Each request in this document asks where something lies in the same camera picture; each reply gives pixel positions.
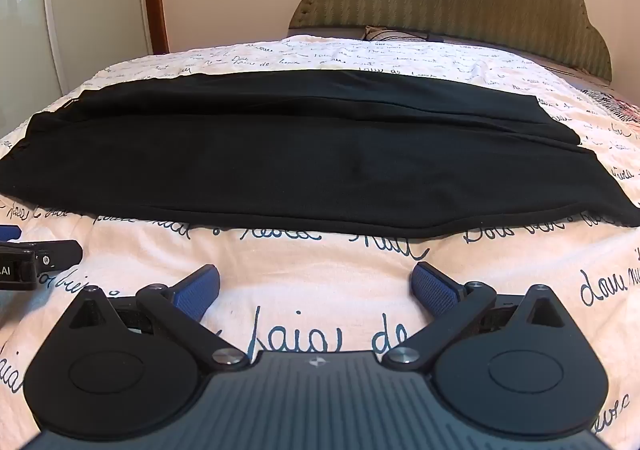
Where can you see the black pants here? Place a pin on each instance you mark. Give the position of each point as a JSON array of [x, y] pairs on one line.
[[300, 155]]

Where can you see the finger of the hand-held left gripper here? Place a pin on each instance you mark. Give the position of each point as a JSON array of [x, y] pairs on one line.
[[9, 232], [60, 252]]

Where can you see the white script-print bedsheet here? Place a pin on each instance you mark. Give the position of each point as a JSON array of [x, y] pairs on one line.
[[310, 270]]

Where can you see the patterned pillow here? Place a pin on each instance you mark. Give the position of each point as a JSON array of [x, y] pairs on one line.
[[387, 33]]

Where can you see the pink patterned blanket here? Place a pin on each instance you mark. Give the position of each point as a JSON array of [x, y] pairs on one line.
[[617, 105]]

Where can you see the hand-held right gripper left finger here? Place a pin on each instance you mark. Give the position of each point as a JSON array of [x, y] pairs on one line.
[[197, 287]]

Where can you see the white floral wardrobe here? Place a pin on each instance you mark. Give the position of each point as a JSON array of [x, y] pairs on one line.
[[85, 5]]

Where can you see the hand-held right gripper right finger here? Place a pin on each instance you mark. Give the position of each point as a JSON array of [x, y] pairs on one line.
[[432, 287]]

